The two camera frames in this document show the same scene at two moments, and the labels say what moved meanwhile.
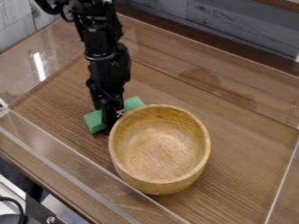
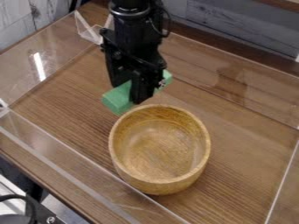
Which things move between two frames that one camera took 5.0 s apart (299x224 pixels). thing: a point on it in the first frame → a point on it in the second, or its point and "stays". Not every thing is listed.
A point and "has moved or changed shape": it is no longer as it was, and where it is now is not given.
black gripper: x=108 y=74 → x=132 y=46
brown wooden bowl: x=159 y=148 stays
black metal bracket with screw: x=37 y=213 stays
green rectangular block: x=93 y=118 has moved or changed shape
